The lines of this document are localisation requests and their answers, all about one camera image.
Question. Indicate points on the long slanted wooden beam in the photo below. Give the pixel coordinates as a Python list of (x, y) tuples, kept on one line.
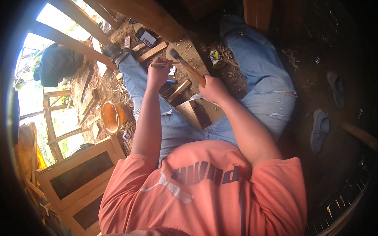
[(71, 42)]

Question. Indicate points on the grey slip-on shoe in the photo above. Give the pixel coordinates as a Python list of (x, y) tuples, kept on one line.
[(336, 88), (319, 129)]

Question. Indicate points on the thick dark wooden beam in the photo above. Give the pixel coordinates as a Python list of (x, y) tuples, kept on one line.
[(147, 14)]

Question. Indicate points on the curved metal blade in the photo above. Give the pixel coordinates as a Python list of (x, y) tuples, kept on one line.
[(197, 96)]

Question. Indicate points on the yellow orange cloth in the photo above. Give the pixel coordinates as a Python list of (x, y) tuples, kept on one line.
[(28, 150)]

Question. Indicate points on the short wooden batten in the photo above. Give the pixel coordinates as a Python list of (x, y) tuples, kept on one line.
[(179, 90)]

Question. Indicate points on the small blue cylinder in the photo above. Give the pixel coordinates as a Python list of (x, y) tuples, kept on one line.
[(170, 81)]

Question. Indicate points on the person's right fingers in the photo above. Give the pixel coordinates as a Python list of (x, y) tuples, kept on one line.
[(204, 85)]

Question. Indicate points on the upright wooden post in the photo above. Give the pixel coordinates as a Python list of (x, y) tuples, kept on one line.
[(257, 14)]

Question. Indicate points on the person's left hand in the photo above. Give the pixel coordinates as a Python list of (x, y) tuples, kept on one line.
[(158, 75)]

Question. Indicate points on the thin slanted wooden beam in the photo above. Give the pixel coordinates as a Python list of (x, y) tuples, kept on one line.
[(84, 22)]

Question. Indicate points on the thin wooden stick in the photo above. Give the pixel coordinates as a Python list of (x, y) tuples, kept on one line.
[(161, 64)]

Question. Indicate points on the crushed yellow can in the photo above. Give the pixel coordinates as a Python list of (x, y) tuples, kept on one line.
[(216, 59)]

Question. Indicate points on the brown wooden board offcut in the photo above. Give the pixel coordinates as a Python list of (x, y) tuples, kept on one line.
[(189, 113)]

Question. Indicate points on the person's left fingers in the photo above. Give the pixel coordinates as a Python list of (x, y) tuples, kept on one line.
[(162, 62)]

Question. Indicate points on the person's body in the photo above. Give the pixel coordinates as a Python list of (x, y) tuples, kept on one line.
[(206, 191)]

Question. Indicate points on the wide wooden work plank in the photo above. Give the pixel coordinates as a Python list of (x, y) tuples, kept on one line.
[(195, 57)]

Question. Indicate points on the person's legs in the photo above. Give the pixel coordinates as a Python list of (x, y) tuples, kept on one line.
[(260, 67)]

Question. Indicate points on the wooden panelled cabinet door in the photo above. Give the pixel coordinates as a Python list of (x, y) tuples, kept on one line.
[(78, 183)]

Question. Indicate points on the unfinished wooden chair frame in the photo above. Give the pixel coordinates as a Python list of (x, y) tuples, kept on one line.
[(50, 124)]

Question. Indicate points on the person's right hand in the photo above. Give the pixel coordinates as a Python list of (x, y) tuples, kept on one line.
[(214, 90)]

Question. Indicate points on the crumpled white paper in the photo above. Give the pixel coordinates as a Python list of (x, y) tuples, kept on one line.
[(172, 70)]

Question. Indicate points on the pile of wooden planks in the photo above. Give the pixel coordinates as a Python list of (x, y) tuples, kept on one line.
[(88, 103)]

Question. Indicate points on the black phone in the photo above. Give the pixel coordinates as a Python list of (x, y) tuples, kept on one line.
[(146, 37)]

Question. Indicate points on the orange plastic bucket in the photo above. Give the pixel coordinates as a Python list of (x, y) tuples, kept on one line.
[(113, 116)]

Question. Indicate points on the round wooden pole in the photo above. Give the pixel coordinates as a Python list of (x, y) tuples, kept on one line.
[(360, 135)]

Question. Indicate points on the flat wooden block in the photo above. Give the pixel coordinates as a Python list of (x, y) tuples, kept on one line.
[(152, 52)]

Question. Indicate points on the dark metal grille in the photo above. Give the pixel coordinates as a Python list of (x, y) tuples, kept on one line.
[(342, 200)]

